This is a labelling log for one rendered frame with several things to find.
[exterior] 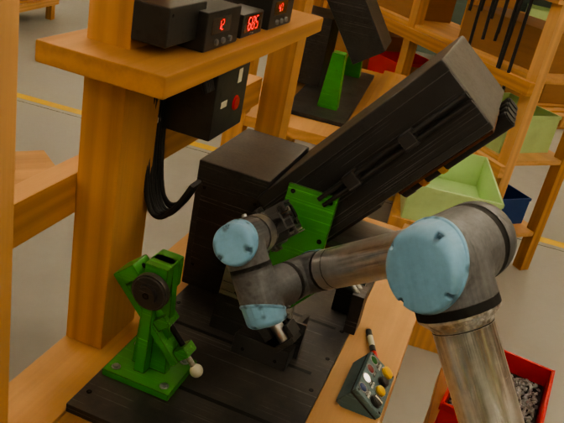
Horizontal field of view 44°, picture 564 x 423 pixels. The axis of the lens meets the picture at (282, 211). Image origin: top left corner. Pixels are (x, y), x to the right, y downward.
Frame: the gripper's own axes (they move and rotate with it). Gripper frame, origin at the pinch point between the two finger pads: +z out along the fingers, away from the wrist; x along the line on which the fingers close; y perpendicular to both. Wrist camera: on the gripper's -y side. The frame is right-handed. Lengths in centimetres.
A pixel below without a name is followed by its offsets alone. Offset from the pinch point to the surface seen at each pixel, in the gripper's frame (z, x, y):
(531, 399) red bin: 25, -64, 28
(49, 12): 530, 329, -287
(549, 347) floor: 224, -114, 26
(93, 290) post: -17.6, 5.5, -37.0
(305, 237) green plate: 2.4, -5.0, 3.2
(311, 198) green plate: 2.4, 1.8, 8.6
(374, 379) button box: 1.3, -39.1, 2.7
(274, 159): 20.6, 15.0, 0.2
